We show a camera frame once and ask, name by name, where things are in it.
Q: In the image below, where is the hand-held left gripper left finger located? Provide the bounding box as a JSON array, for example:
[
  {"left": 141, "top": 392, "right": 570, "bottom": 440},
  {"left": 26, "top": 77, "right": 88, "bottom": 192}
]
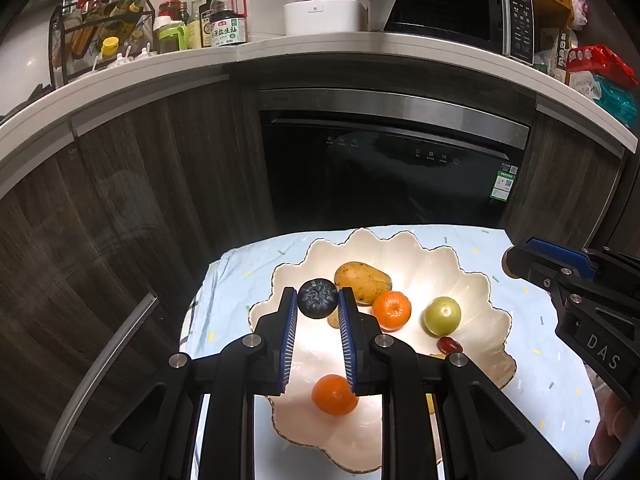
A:
[{"left": 57, "top": 287, "right": 300, "bottom": 480}]

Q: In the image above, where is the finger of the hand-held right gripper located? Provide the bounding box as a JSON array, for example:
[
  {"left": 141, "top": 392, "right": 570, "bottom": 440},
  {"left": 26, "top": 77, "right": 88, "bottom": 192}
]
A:
[
  {"left": 502, "top": 244, "right": 602, "bottom": 307},
  {"left": 524, "top": 238, "right": 640, "bottom": 287}
]

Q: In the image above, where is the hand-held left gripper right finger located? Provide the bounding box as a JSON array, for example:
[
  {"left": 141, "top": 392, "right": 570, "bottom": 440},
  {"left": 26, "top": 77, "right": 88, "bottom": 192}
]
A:
[{"left": 337, "top": 287, "right": 578, "bottom": 480}]

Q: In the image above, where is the dark blueberry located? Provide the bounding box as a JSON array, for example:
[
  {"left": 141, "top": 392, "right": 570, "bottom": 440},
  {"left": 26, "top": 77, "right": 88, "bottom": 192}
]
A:
[{"left": 297, "top": 278, "right": 337, "bottom": 320}]

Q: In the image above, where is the orange tangerine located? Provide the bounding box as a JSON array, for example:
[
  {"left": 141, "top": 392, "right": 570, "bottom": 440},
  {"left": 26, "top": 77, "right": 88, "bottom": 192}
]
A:
[
  {"left": 311, "top": 374, "right": 360, "bottom": 417},
  {"left": 371, "top": 291, "right": 412, "bottom": 332}
]

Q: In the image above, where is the yellow mango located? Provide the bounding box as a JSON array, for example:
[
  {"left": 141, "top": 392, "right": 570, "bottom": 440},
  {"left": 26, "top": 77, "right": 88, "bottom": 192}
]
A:
[{"left": 334, "top": 261, "right": 392, "bottom": 306}]

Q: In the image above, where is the white scalloped ceramic bowl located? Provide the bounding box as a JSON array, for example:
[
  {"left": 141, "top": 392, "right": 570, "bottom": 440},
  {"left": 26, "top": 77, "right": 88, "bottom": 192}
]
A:
[{"left": 248, "top": 228, "right": 517, "bottom": 475}]

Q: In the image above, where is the green jujube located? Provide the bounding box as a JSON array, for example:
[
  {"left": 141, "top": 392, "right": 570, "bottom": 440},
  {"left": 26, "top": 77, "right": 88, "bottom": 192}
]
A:
[{"left": 423, "top": 296, "right": 462, "bottom": 336}]

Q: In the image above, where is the large yellow orange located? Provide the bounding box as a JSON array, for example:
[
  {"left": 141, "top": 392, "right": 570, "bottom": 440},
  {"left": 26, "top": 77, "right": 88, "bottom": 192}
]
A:
[{"left": 425, "top": 353, "right": 448, "bottom": 414}]

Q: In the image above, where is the person's right hand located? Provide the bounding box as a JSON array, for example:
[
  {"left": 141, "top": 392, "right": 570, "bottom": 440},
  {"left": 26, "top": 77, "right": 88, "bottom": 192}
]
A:
[{"left": 587, "top": 389, "right": 637, "bottom": 472}]

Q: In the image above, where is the light blue patterned cloth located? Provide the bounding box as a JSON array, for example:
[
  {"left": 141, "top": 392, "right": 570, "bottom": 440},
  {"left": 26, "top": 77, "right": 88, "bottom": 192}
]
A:
[{"left": 180, "top": 225, "right": 601, "bottom": 480}]

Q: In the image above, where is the dark wood base cabinet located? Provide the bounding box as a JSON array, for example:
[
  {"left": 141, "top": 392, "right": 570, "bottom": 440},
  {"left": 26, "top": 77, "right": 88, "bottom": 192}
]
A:
[
  {"left": 500, "top": 110, "right": 623, "bottom": 248},
  {"left": 0, "top": 80, "right": 273, "bottom": 461}
]

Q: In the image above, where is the black built-in dishwasher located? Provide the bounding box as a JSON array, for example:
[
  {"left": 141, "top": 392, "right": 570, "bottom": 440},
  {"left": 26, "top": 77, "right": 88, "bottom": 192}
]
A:
[{"left": 257, "top": 89, "right": 531, "bottom": 233}]

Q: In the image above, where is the red plastic packet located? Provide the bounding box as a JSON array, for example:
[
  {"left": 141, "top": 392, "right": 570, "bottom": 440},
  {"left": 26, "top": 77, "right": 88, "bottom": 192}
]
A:
[{"left": 565, "top": 45, "right": 638, "bottom": 88}]

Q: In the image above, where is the black microwave oven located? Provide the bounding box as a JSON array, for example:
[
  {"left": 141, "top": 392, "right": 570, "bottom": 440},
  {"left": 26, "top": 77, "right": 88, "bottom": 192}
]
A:
[{"left": 369, "top": 0, "right": 536, "bottom": 65}]

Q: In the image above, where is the green oil jug white lid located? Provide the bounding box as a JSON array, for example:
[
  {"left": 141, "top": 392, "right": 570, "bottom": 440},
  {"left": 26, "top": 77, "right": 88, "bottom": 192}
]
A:
[{"left": 152, "top": 16, "right": 188, "bottom": 55}]

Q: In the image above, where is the dark glass sauce bottle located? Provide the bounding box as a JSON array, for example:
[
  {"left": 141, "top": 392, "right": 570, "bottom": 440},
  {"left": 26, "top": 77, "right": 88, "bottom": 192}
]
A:
[{"left": 199, "top": 0, "right": 217, "bottom": 48}]

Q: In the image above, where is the yellow cap squeeze bottle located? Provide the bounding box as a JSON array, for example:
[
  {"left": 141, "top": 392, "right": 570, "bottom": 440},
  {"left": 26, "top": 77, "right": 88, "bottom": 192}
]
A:
[{"left": 97, "top": 37, "right": 121, "bottom": 68}]

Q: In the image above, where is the black wire spice rack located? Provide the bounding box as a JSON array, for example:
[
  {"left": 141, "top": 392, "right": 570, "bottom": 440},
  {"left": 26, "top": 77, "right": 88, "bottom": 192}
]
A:
[{"left": 49, "top": 0, "right": 156, "bottom": 88}]

